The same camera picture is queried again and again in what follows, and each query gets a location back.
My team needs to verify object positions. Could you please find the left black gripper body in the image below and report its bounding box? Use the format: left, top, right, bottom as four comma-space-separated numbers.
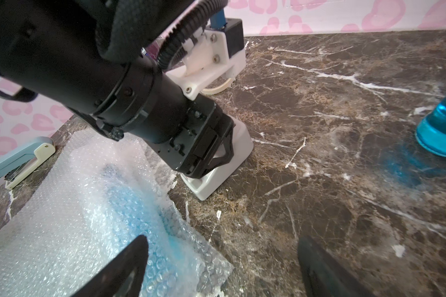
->
146, 95, 235, 179

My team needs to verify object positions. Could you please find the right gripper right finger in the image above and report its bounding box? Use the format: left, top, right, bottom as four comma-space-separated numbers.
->
297, 236, 372, 297

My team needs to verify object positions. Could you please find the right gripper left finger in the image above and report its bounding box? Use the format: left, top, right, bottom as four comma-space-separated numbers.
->
73, 235, 149, 297

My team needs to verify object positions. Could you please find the white tape dispenser pink roll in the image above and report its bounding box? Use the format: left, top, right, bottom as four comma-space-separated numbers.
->
180, 116, 254, 201

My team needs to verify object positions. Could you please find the blue bottle with label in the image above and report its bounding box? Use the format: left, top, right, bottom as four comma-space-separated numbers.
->
102, 165, 201, 297

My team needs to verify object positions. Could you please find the bubble wrap sheet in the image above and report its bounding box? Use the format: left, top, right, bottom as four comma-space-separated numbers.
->
0, 130, 233, 297

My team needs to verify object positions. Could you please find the blue glass bottle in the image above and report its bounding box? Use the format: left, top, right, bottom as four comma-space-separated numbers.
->
416, 98, 446, 157

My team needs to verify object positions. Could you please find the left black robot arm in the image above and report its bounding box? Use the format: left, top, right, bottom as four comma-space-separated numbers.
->
0, 1, 234, 179

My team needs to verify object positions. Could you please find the beige masking tape roll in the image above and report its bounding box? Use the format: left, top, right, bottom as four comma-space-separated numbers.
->
201, 77, 235, 95

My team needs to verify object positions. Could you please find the light blue stapler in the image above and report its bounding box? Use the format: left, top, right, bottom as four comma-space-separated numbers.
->
0, 137, 56, 190

